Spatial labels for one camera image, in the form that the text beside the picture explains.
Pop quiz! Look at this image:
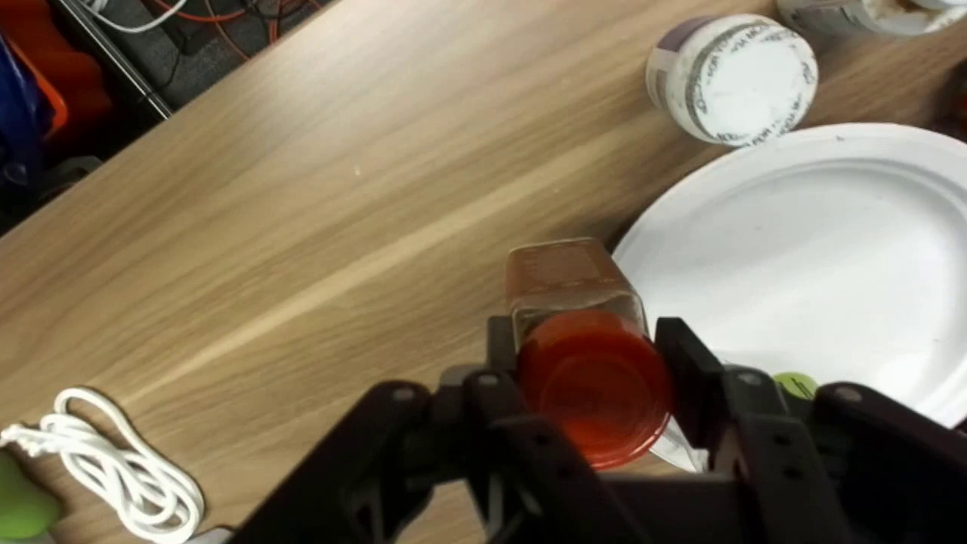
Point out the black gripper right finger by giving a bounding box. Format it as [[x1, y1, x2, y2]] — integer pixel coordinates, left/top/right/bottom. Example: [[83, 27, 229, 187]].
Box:
[[657, 316, 740, 469]]

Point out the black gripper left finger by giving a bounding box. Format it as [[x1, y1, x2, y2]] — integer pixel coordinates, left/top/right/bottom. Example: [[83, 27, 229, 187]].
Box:
[[487, 316, 516, 381]]

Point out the orange lid spice jar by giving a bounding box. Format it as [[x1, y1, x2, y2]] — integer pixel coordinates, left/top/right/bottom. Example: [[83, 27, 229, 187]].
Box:
[[505, 239, 675, 469]]

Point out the white round plate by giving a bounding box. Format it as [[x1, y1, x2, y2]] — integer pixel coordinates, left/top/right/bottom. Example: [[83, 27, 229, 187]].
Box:
[[613, 125, 967, 426]]

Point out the white cable bundle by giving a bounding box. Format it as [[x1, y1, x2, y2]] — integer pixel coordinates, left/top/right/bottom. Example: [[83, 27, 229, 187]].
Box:
[[0, 388, 210, 544]]

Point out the green label white pill bottle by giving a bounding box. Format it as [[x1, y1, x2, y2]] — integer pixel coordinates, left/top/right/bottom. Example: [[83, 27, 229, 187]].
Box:
[[775, 0, 967, 36]]

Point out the green pear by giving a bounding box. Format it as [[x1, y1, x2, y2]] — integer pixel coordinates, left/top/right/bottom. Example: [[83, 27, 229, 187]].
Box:
[[0, 449, 65, 544]]

